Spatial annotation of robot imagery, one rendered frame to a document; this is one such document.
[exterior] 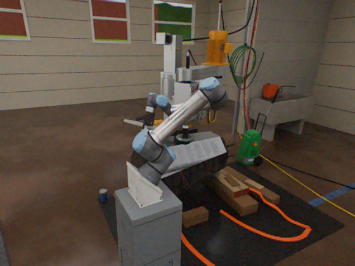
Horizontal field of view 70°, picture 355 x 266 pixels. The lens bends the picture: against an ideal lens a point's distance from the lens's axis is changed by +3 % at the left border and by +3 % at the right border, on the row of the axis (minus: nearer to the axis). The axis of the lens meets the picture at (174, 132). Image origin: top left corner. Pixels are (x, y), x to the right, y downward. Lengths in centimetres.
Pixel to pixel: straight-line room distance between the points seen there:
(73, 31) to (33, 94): 222
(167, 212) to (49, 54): 724
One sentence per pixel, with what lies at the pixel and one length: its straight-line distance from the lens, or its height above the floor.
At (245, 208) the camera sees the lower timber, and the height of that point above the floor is 13.
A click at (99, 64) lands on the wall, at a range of 876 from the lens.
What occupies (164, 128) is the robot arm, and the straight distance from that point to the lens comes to 169.
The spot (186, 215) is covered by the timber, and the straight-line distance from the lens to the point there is 295.
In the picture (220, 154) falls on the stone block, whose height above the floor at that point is 66.
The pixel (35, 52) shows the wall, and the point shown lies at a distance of 851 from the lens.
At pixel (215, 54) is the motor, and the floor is 182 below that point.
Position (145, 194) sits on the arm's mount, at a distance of 181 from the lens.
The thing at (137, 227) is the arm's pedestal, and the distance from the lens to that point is 182.
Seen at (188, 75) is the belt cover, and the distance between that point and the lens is 273.
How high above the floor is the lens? 196
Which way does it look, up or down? 20 degrees down
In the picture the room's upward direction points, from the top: 1 degrees clockwise
